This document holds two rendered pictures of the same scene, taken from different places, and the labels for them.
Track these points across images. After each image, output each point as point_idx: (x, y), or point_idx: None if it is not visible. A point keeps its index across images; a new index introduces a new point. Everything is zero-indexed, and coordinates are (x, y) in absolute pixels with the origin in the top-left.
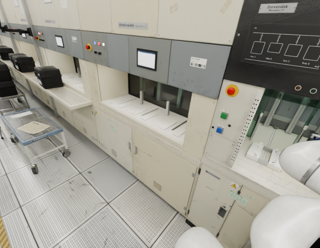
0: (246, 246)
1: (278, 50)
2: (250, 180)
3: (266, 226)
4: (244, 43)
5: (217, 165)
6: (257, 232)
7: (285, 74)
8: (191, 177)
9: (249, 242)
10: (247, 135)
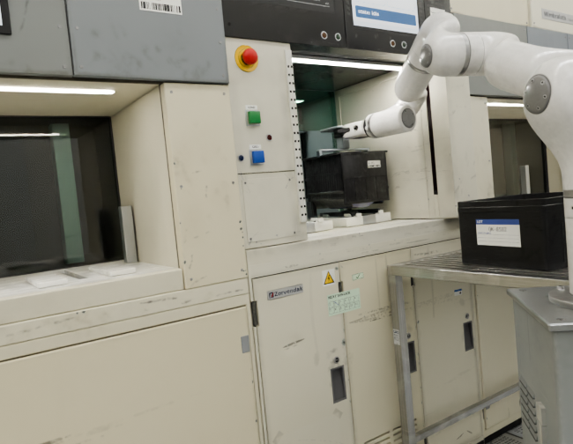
0: (407, 396)
1: None
2: (343, 237)
3: (530, 50)
4: None
5: (284, 253)
6: (536, 56)
7: (304, 16)
8: (243, 357)
9: (406, 379)
10: None
